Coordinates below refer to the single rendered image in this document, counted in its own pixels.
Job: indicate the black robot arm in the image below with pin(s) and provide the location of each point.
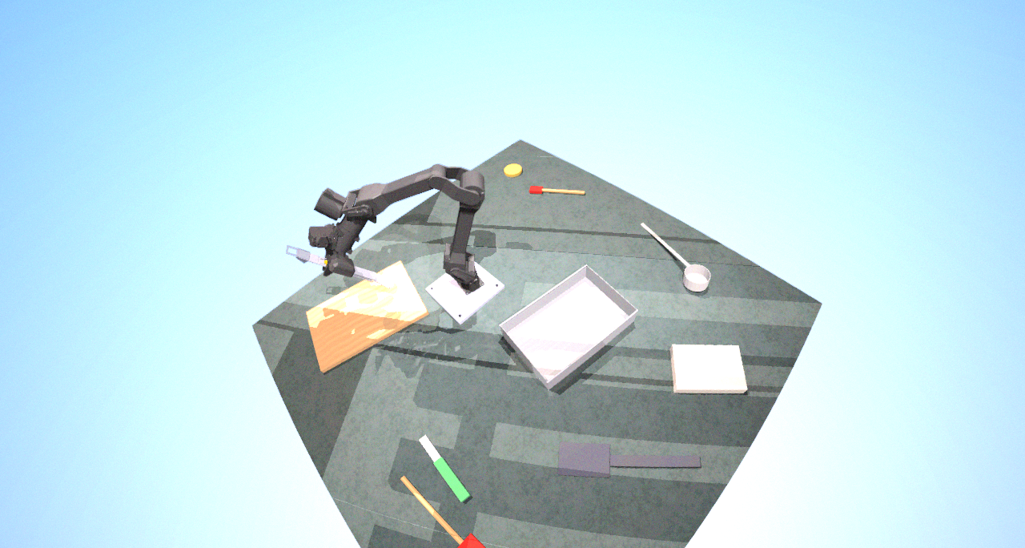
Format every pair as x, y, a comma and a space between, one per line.
363, 204

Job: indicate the white measuring scoop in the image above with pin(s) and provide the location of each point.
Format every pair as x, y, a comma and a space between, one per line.
696, 277

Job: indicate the green and white flat bar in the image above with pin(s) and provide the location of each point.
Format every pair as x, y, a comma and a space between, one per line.
445, 470

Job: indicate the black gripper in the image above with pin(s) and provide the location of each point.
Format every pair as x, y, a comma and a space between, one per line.
338, 260

